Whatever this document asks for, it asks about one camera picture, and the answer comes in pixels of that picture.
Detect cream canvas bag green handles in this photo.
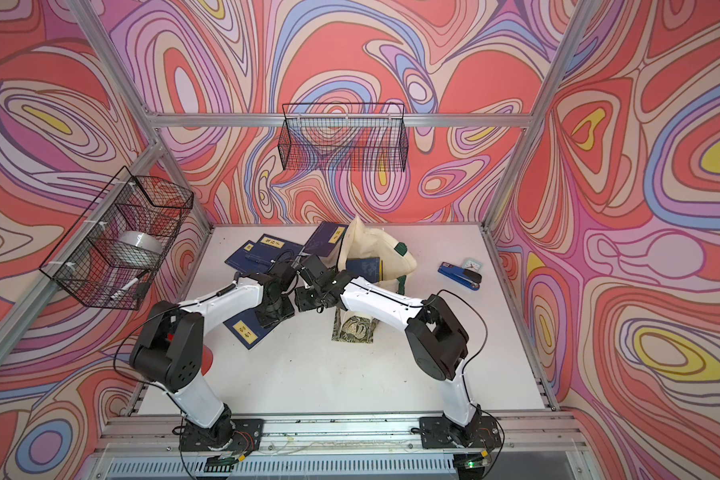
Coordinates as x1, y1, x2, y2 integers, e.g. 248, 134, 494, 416
331, 217, 418, 344

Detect blue book vertical yellow label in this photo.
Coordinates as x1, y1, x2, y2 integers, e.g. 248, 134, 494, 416
345, 257, 383, 283

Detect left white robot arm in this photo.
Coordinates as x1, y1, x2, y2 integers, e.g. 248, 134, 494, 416
129, 262, 296, 450

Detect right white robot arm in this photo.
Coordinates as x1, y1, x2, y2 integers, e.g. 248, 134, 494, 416
296, 255, 481, 447

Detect navy book under stack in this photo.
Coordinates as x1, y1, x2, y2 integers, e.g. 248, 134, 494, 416
225, 241, 263, 274

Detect red cup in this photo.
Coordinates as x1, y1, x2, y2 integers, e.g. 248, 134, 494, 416
201, 346, 214, 376

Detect blue stapler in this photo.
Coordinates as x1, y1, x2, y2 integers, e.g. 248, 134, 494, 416
438, 262, 482, 291

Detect silver tape roll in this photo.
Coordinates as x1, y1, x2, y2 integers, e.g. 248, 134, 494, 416
112, 230, 163, 270

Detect white marker pen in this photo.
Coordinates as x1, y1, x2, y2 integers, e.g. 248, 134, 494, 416
110, 277, 140, 302

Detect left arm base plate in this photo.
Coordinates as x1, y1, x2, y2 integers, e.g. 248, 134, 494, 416
172, 418, 264, 454

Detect back black wire basket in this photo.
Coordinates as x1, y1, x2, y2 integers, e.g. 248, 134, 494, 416
277, 101, 409, 172

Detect black wire basket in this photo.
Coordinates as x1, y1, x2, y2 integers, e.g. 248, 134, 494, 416
277, 101, 409, 172
39, 167, 194, 310

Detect left black wire basket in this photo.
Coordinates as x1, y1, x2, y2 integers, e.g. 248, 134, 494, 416
39, 167, 194, 310

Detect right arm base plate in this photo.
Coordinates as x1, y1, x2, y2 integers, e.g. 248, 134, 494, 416
413, 414, 503, 451

